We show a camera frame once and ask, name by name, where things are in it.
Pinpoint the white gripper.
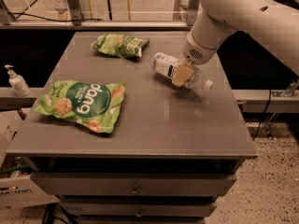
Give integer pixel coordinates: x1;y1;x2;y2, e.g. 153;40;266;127
172;6;237;87

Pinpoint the clear plastic water bottle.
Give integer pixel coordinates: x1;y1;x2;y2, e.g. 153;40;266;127
152;52;213;91

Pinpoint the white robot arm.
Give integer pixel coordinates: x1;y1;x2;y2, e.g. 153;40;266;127
172;0;299;87

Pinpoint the white pump dispenser bottle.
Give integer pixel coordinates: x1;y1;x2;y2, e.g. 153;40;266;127
5;64;31;97

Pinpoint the small green snack bag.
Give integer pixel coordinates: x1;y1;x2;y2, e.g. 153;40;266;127
92;34;150;59

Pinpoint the large green dang snack bag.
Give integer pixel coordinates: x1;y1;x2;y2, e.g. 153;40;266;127
36;80;125;133

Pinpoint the grey drawer cabinet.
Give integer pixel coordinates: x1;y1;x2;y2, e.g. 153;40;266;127
7;32;257;224

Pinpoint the top drawer round knob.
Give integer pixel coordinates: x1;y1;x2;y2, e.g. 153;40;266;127
131;187;139;196

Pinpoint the white cardboard box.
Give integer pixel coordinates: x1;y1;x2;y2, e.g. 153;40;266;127
0;110;58;210

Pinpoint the grey metal frame rail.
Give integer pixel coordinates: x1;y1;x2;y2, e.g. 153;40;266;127
0;20;191;31

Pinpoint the black cable on floor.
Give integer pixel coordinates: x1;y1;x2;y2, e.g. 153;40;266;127
251;89;273;142

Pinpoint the black cable behind table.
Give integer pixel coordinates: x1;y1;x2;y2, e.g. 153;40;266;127
8;0;106;24

